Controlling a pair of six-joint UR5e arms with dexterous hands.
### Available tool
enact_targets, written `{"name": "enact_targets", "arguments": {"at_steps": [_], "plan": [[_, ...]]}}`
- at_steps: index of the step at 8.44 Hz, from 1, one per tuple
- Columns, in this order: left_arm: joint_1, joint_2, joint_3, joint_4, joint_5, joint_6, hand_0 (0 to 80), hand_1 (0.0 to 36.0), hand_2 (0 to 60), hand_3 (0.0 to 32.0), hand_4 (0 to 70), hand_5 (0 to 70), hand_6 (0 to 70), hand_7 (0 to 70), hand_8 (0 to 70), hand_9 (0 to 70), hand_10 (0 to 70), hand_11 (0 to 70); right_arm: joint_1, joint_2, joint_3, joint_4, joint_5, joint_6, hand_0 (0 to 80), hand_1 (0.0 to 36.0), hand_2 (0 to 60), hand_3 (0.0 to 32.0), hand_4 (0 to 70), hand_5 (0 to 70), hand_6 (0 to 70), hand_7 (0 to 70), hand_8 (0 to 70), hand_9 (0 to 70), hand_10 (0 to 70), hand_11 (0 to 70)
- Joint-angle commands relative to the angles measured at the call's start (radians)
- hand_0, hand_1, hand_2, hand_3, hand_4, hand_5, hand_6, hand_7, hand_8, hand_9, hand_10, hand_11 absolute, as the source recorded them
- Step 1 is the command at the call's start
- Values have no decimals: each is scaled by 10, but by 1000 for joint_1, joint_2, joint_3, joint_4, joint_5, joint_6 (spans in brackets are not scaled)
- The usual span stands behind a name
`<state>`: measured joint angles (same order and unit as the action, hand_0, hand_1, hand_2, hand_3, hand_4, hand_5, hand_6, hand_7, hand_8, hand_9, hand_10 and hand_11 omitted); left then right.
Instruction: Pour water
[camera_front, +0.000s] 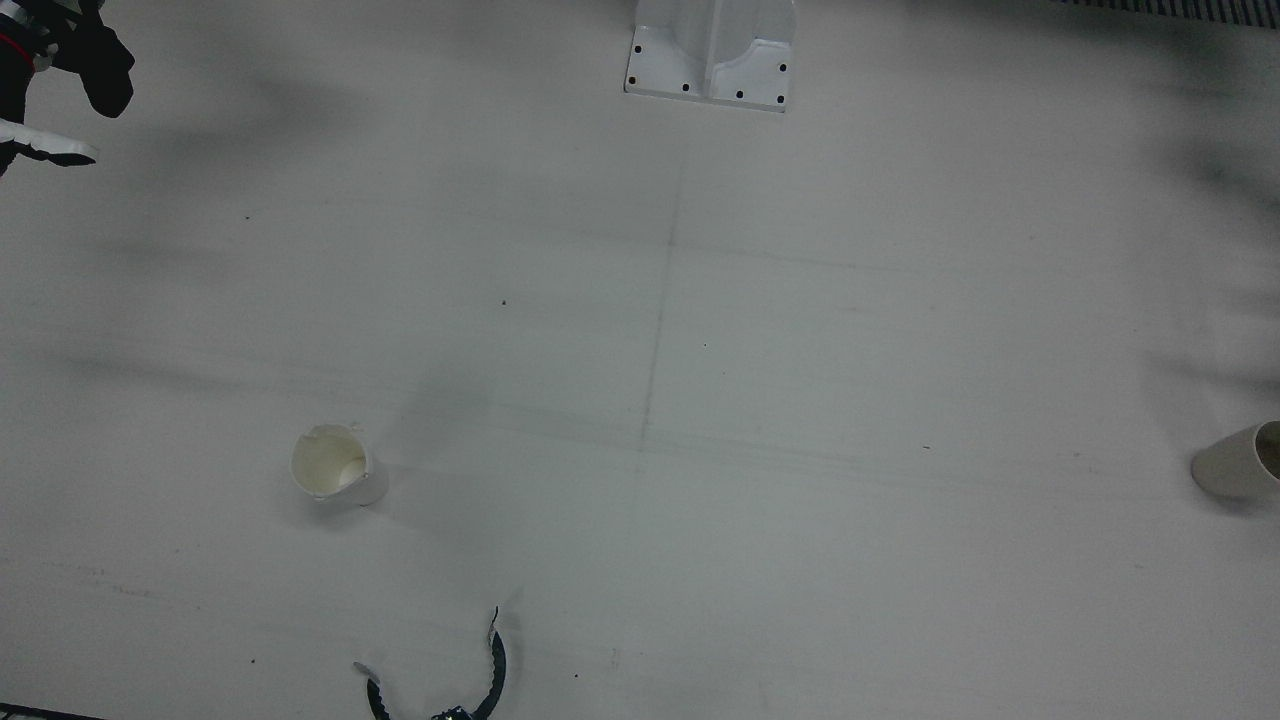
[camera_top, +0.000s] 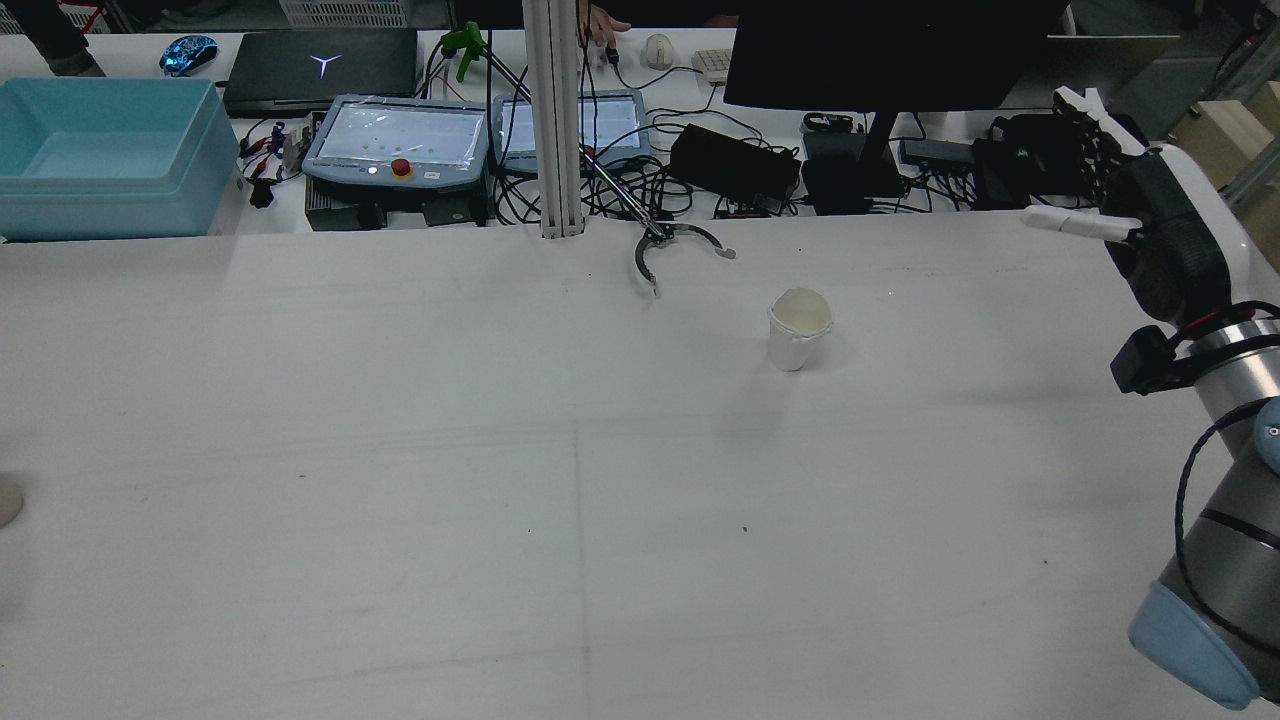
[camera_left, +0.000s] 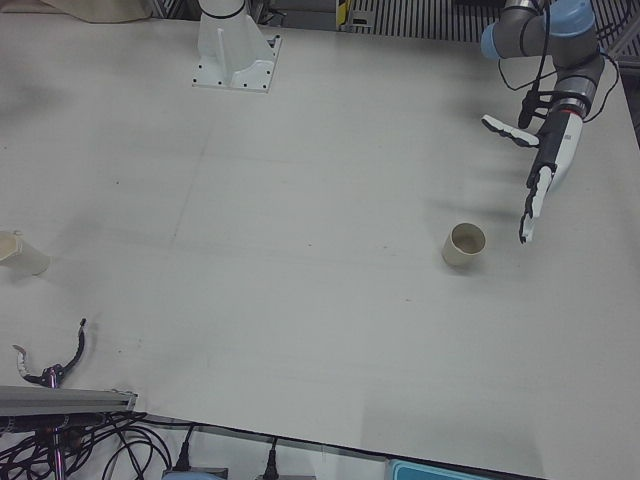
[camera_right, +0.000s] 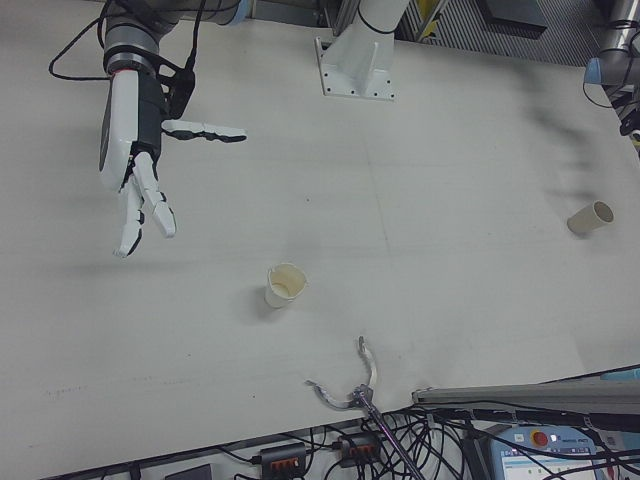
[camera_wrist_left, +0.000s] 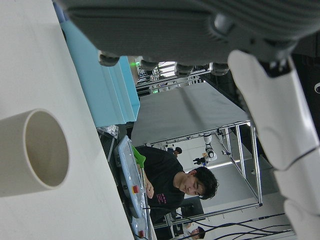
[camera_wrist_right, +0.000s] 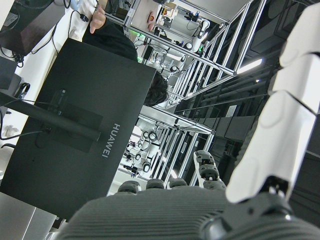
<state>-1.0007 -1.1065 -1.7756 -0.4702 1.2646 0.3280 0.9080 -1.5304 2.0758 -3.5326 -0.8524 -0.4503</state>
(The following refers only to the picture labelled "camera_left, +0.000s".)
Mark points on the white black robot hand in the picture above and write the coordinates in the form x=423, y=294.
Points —
x=562, y=145

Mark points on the beige cup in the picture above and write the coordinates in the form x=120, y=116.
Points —
x=460, y=257

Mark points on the white plastic cup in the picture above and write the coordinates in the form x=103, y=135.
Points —
x=30, y=260

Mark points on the grey slatted cover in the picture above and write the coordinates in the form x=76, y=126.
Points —
x=425, y=15

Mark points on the light blue plastic bin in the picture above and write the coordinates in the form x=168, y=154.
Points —
x=465, y=471

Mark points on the beige cloth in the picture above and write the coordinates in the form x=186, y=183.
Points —
x=100, y=10

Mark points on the black white claw fixture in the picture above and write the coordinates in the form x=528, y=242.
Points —
x=50, y=372

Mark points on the pink metal rod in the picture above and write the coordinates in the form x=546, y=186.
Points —
x=57, y=450

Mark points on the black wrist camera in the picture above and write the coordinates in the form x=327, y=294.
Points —
x=526, y=112

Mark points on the yellow black striped post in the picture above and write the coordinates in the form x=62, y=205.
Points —
x=342, y=10

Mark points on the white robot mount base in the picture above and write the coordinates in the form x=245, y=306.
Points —
x=225, y=50

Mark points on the aluminium rail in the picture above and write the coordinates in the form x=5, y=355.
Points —
x=60, y=397

